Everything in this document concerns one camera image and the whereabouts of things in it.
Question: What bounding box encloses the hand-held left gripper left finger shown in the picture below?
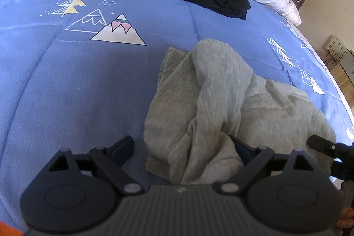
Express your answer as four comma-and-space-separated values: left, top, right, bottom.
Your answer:
48, 136, 144, 195

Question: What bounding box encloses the person's right hand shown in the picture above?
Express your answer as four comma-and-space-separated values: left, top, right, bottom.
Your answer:
335, 207, 354, 236

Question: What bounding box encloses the wooden cabinet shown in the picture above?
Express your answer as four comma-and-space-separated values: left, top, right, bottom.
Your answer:
330, 50, 354, 105

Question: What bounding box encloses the orange cloth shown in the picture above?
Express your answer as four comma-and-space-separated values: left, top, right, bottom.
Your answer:
0, 220, 23, 236

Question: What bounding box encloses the grey sweater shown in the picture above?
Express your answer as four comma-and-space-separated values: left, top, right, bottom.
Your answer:
144, 38, 337, 184

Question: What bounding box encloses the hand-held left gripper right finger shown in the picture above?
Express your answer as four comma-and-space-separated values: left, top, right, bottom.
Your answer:
217, 135, 316, 194

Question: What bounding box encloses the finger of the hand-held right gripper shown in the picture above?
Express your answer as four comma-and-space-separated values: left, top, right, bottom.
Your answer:
308, 135, 336, 154

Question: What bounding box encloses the white power strip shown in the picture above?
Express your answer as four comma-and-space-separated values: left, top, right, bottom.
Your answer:
324, 35, 350, 60

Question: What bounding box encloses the blue printed blanket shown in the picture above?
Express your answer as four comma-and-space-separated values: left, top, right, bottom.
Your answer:
0, 0, 354, 236

